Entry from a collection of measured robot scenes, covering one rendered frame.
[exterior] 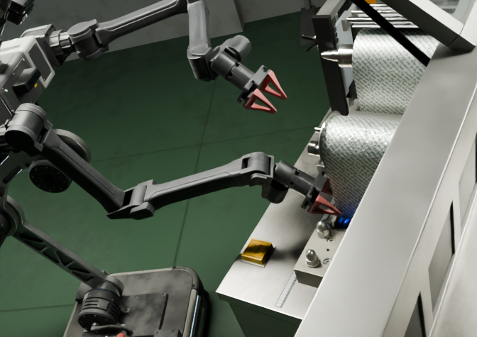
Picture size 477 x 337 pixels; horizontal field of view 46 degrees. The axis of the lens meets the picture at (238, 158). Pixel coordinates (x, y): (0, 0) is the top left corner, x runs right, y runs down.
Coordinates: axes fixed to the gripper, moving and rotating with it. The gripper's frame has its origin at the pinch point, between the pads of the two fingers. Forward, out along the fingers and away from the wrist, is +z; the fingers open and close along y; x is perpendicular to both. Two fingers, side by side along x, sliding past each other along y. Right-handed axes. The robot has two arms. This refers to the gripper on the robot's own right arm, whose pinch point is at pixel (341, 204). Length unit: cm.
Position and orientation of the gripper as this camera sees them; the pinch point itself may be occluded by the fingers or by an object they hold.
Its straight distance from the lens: 150.0
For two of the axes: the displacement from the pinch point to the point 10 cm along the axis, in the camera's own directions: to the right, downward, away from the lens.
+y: -4.7, 6.6, -5.8
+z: 8.6, 4.8, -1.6
